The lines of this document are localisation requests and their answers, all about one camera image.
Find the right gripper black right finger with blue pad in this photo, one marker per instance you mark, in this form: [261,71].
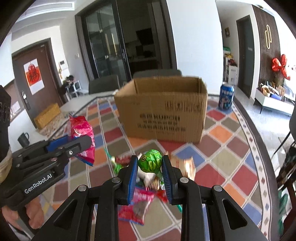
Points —
[204,208]

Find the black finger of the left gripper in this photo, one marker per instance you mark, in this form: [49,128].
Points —
[74,146]

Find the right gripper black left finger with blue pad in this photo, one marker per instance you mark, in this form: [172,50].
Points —
[73,219]

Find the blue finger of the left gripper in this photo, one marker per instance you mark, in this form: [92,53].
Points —
[56,143]

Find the red snack bag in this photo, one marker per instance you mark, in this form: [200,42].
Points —
[78,127]

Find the pink red snack packet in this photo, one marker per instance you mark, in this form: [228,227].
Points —
[136,211]

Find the beige Fortune Biscuits bag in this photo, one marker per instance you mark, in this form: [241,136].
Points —
[186,166]

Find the green lollipop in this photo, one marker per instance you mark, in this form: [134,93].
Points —
[151,162]

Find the colourful checkered tablecloth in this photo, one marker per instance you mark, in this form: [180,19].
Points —
[231,154]

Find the yellow woven box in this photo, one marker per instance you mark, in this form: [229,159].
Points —
[47,115]

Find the dark mug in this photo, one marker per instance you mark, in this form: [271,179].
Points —
[23,139]

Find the brown entrance door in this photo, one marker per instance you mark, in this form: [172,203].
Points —
[36,103]

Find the white stool with items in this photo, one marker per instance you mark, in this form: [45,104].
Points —
[71,88]

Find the dark chair left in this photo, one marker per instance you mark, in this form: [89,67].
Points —
[104,84]

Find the dark chair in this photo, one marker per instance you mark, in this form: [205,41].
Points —
[104,84]
[157,72]

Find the red fu poster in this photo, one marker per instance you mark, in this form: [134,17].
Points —
[33,76]

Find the brown cardboard box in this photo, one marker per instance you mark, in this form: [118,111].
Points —
[166,108]

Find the dark chair middle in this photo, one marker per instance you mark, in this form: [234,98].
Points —
[157,72]

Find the black glass sliding door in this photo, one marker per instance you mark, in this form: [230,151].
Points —
[125,37]

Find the blue Pepsi can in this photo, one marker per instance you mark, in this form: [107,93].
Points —
[226,96]

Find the white low cabinet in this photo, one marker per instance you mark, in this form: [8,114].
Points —
[272,101]

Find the white storage shelf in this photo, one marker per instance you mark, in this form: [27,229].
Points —
[230,69]

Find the red bow decoration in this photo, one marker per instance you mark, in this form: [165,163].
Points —
[279,65]

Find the dark interior door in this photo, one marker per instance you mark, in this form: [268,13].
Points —
[246,55]

